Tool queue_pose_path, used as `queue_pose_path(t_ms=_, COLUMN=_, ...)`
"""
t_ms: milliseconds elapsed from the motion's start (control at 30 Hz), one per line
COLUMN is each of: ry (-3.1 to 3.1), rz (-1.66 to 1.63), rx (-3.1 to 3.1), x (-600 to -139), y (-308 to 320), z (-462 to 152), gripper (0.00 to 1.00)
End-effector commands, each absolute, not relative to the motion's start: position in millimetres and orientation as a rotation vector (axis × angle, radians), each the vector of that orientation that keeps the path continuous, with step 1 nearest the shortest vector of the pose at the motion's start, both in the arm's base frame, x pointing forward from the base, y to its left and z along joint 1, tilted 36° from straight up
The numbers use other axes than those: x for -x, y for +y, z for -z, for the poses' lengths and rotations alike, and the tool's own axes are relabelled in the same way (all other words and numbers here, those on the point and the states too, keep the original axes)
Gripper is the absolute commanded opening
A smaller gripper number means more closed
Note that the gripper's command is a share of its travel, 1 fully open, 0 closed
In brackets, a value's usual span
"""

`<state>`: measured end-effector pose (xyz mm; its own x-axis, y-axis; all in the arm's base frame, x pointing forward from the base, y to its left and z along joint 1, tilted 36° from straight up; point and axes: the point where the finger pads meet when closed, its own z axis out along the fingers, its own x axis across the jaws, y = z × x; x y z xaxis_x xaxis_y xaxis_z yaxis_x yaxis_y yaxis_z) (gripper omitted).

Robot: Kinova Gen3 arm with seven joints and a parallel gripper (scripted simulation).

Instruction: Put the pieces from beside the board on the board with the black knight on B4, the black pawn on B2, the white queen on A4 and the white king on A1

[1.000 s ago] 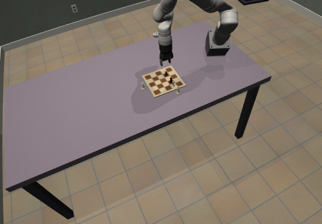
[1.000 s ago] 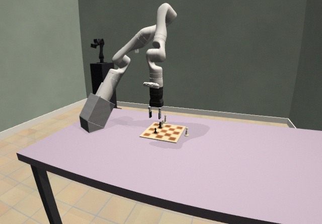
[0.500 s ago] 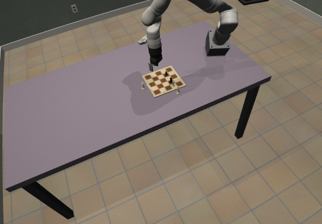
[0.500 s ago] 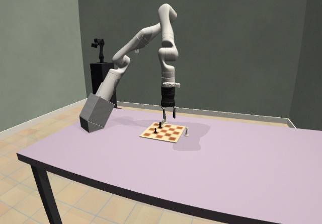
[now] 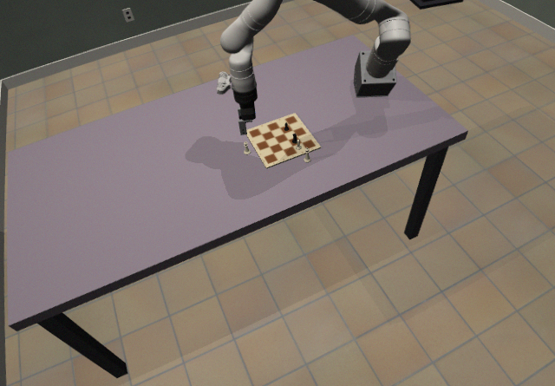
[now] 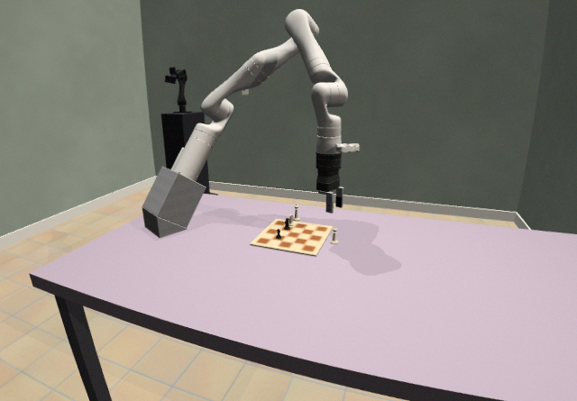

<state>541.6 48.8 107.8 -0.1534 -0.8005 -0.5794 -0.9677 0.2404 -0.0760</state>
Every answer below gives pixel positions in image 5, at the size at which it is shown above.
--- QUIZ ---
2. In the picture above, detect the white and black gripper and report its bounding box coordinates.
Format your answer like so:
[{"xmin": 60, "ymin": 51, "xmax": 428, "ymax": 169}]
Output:
[{"xmin": 217, "ymin": 72, "xmax": 258, "ymax": 135}]

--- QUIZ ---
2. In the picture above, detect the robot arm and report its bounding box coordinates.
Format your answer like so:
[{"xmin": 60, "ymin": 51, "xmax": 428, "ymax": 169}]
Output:
[{"xmin": 220, "ymin": 0, "xmax": 411, "ymax": 78}]

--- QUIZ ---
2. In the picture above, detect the brown and cream chessboard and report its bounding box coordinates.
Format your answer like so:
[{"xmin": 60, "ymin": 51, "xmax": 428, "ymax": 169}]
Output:
[{"xmin": 246, "ymin": 113, "xmax": 321, "ymax": 169}]

